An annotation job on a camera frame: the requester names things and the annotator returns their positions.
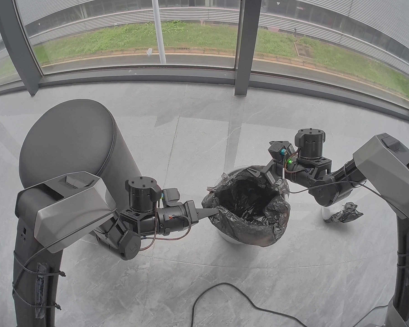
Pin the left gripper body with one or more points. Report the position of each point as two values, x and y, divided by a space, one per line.
177 218

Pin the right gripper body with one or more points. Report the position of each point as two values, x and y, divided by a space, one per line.
279 174

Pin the black plastic bag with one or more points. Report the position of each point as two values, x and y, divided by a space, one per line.
245 196

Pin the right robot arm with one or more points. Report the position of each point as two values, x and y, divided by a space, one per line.
378 169

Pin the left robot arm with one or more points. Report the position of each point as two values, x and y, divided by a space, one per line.
71 209

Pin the white trash bin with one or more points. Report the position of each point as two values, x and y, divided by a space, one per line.
231 238

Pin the crumpled black plastic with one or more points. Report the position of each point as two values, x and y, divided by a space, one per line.
347 213

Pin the window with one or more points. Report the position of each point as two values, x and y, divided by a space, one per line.
248 46

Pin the dark grey round chair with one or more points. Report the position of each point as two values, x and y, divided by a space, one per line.
68 138

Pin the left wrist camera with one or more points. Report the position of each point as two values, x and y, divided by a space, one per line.
171 197

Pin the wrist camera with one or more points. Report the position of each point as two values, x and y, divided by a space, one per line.
278 150
171 197

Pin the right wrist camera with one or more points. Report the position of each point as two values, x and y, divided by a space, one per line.
278 150

